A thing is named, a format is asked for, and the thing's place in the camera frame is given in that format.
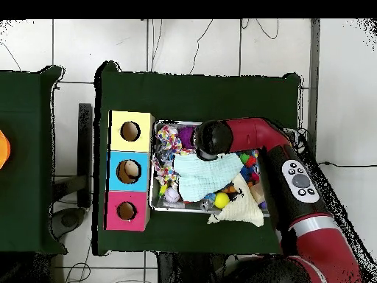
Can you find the dark green tablecloth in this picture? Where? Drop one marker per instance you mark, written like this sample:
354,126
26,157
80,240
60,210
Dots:
191,97
23,118

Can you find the wooden box with three holes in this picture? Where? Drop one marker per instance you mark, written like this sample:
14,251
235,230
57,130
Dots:
138,179

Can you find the orange round object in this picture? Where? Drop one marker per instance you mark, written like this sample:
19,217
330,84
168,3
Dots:
3,150

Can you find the yellow ball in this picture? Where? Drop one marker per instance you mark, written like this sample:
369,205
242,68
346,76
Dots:
222,200

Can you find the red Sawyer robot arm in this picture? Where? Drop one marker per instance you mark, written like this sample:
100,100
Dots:
288,182

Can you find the black pedestal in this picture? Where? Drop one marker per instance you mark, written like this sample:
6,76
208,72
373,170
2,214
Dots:
182,268

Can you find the colourful confetti print packet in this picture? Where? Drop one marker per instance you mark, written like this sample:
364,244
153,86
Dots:
169,138

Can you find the mint waffle cloth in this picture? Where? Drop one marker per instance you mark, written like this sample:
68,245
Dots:
203,177

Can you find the dark grey floor base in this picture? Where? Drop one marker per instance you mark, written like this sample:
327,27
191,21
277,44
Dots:
69,219

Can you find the shallow clear mesh bin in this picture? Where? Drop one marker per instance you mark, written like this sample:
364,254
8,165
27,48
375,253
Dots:
176,207

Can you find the cream waffle cloth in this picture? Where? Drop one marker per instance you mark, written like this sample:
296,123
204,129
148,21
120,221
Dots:
241,210

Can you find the purple spiky ball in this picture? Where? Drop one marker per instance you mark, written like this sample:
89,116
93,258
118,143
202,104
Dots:
187,135

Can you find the white baseball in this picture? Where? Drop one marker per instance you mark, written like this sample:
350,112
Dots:
172,195

